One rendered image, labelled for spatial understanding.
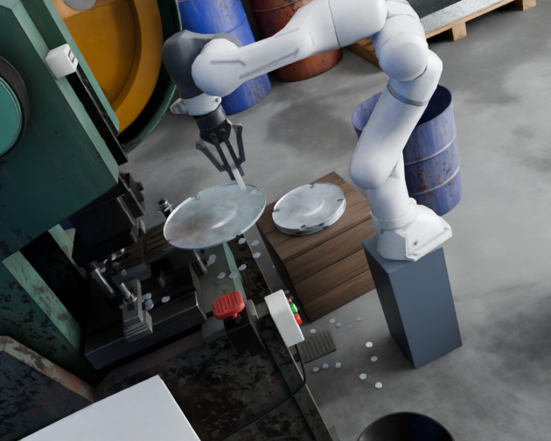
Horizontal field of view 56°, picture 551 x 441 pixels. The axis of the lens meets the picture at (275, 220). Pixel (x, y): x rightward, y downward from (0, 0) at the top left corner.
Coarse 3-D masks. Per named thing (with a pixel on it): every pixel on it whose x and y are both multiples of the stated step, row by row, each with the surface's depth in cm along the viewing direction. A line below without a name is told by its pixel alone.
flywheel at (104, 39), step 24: (96, 0) 141; (120, 0) 143; (144, 0) 141; (72, 24) 143; (96, 24) 144; (120, 24) 146; (144, 24) 144; (96, 48) 147; (120, 48) 149; (144, 48) 147; (96, 72) 150; (120, 72) 152; (144, 72) 150; (120, 96) 154; (144, 96) 154; (120, 120) 155
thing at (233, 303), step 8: (224, 296) 117; (232, 296) 116; (240, 296) 115; (216, 304) 116; (224, 304) 115; (232, 304) 114; (240, 304) 113; (216, 312) 113; (224, 312) 113; (232, 312) 113
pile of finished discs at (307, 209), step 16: (288, 192) 214; (304, 192) 211; (320, 192) 208; (336, 192) 204; (288, 208) 206; (304, 208) 201; (320, 208) 199; (336, 208) 196; (288, 224) 198; (304, 224) 195; (320, 224) 194
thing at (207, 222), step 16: (208, 192) 152; (224, 192) 149; (240, 192) 147; (176, 208) 149; (192, 208) 147; (208, 208) 144; (224, 208) 141; (240, 208) 140; (256, 208) 138; (176, 224) 143; (192, 224) 140; (208, 224) 137; (224, 224) 136; (240, 224) 134; (176, 240) 137; (192, 240) 134; (208, 240) 132; (224, 240) 130
